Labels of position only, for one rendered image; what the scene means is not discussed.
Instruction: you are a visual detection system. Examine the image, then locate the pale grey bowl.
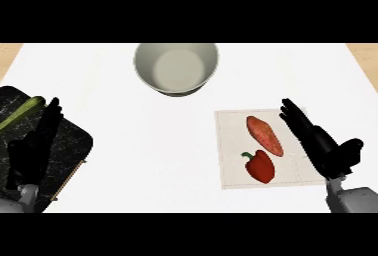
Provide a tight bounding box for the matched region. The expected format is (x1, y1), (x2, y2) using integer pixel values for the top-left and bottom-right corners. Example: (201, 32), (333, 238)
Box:
(133, 43), (221, 98)

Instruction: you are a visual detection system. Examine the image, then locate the black marble cutting board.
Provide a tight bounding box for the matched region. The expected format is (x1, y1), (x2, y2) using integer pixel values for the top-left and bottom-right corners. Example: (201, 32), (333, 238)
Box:
(0, 85), (94, 214)

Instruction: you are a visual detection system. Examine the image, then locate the green celery stalk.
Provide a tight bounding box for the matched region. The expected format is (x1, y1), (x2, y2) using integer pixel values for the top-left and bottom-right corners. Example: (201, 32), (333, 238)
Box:
(0, 95), (47, 132)

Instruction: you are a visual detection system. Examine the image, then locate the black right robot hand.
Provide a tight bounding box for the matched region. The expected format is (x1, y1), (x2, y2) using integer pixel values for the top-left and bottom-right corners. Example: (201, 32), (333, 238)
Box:
(277, 97), (366, 181)

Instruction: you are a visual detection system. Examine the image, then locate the red bell pepper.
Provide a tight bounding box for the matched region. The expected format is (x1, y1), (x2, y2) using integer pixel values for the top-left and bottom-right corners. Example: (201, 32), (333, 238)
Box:
(239, 149), (277, 185)

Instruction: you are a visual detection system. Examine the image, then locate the orange sweet potato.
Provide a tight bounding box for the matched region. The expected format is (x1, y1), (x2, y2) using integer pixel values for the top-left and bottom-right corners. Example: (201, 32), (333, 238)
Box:
(245, 115), (285, 158)

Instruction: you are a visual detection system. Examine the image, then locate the beige placemat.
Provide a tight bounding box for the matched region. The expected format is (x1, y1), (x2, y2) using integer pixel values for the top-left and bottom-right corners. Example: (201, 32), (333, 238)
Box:
(212, 107), (328, 191)

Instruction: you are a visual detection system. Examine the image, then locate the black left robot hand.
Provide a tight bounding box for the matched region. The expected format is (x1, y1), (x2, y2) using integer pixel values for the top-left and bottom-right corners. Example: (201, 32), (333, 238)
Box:
(4, 96), (66, 191)

